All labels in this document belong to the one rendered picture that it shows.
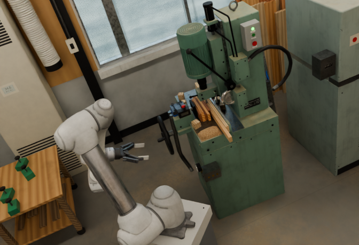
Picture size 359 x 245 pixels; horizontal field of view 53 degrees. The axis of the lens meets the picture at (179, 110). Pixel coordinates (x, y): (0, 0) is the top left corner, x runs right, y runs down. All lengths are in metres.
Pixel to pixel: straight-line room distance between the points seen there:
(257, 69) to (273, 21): 1.43
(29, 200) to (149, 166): 1.15
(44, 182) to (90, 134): 1.39
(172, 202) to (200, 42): 0.93
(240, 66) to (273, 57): 1.71
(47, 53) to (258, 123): 1.85
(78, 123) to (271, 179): 1.66
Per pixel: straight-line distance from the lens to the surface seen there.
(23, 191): 3.13
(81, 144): 1.75
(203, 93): 2.39
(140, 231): 1.88
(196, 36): 2.13
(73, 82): 3.60
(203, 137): 2.25
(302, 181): 3.15
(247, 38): 2.17
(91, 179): 2.24
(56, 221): 3.25
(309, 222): 2.91
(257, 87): 2.45
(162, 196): 1.92
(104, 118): 1.80
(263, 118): 2.50
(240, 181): 2.75
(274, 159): 2.75
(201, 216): 2.15
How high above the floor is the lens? 2.38
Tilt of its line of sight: 35 degrees down
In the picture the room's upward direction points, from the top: 16 degrees counter-clockwise
